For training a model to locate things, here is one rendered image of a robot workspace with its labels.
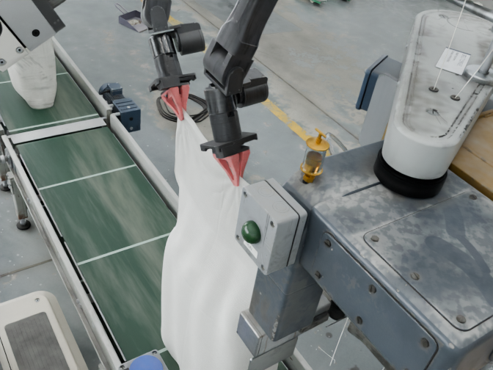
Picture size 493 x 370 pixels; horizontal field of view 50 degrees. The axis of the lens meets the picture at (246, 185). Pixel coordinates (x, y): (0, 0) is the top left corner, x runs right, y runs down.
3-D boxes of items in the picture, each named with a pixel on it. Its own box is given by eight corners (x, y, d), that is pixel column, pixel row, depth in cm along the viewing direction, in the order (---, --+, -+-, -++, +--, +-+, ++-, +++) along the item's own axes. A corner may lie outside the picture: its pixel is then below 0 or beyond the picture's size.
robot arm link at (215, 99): (196, 84, 104) (211, 84, 99) (226, 77, 108) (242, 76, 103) (204, 119, 106) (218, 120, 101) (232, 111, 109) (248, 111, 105)
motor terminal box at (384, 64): (349, 119, 109) (363, 67, 102) (367, 101, 117) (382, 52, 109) (386, 134, 106) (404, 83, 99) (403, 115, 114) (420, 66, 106)
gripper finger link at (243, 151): (257, 183, 108) (249, 139, 105) (229, 195, 104) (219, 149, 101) (238, 180, 113) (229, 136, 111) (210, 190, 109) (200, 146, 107)
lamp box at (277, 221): (233, 238, 70) (242, 185, 65) (261, 227, 73) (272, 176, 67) (265, 277, 66) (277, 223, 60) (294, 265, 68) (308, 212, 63)
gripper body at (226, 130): (259, 142, 107) (252, 105, 105) (218, 156, 102) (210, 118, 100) (240, 139, 112) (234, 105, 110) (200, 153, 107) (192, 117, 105)
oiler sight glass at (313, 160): (297, 164, 66) (303, 141, 64) (312, 159, 68) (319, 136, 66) (309, 175, 65) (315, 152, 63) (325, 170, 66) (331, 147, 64)
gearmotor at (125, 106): (89, 105, 269) (88, 78, 260) (117, 100, 276) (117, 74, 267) (112, 136, 250) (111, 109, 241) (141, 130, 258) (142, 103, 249)
